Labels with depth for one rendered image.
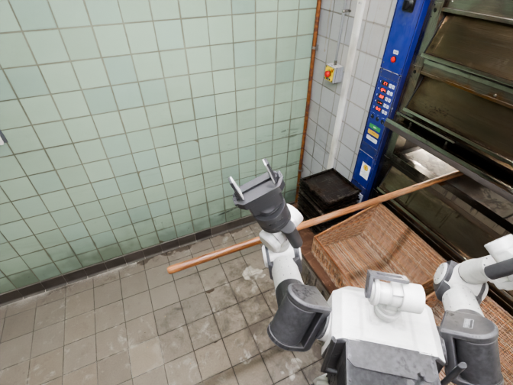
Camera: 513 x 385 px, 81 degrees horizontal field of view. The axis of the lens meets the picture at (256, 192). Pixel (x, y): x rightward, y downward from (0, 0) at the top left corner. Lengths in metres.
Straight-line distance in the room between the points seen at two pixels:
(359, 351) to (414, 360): 0.12
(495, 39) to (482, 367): 1.15
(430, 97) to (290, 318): 1.26
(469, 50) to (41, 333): 2.98
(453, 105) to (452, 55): 0.21
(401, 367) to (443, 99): 1.21
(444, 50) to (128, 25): 1.55
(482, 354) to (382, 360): 0.24
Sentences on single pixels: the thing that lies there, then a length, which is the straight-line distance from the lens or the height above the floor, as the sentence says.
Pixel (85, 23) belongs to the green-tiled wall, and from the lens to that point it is 1.94.
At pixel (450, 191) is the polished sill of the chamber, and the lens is 1.74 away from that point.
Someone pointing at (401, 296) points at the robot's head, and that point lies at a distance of 0.79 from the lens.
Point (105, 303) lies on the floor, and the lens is 2.69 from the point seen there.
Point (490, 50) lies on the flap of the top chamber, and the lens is 1.56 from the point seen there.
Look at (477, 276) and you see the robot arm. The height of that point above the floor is 1.38.
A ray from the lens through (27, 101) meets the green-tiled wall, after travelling 2.08.
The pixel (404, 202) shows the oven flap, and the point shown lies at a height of 0.97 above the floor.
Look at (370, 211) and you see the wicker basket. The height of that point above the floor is 0.79.
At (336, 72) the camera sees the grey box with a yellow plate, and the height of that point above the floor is 1.48.
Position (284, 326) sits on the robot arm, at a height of 1.36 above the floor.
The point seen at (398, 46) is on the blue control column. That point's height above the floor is 1.72.
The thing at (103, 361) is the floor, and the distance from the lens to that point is 2.47.
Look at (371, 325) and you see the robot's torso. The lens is 0.85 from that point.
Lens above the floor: 2.11
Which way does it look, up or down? 40 degrees down
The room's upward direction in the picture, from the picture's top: straight up
